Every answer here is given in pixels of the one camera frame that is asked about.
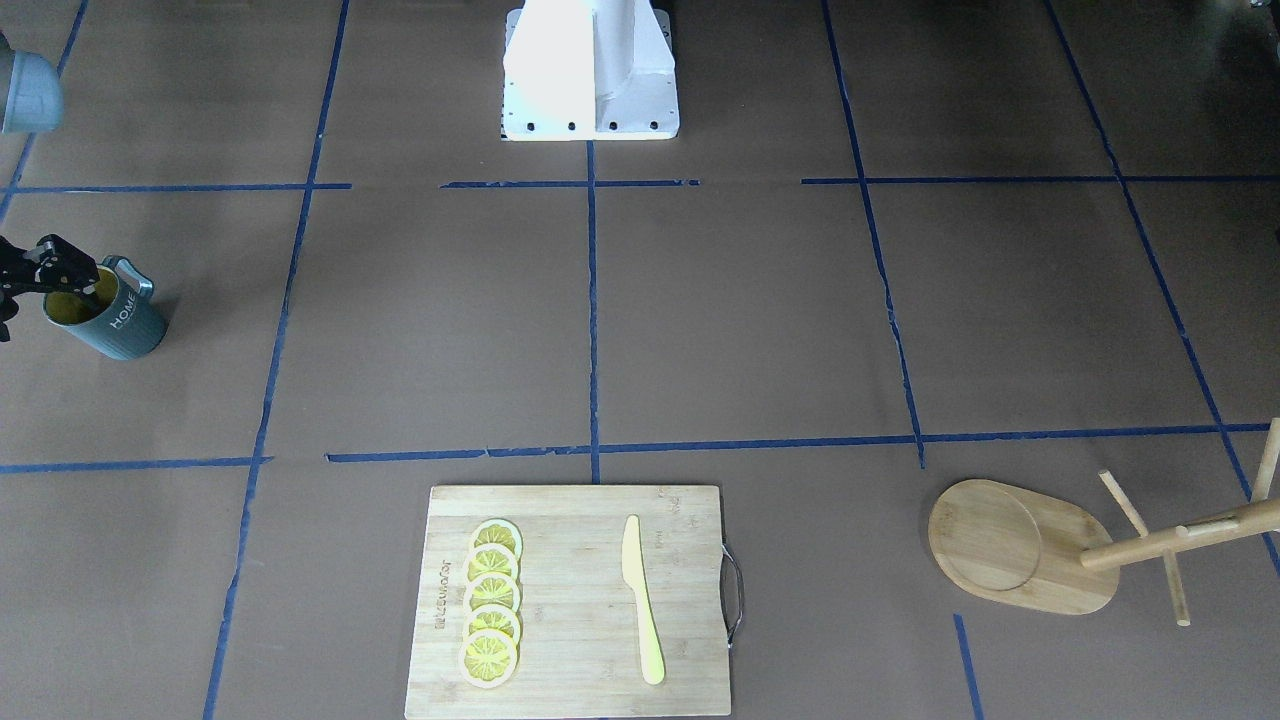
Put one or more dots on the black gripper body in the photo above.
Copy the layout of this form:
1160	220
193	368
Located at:
42	269

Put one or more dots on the teal ribbed mug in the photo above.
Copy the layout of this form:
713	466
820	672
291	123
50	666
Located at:
118	320

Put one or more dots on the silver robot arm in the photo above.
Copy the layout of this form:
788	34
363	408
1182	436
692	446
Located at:
33	103

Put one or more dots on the wooden mug rack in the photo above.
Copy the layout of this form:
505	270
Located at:
1010	545

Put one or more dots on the lemon slice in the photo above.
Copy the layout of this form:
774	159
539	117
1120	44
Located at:
493	588
488	658
489	558
499	531
497	617

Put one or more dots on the bamboo cutting board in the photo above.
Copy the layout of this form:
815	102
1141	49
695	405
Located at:
578	654

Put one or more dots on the yellow plastic knife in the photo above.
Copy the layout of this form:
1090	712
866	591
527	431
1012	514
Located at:
651	660

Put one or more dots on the white pedestal column base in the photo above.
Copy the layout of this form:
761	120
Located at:
590	71

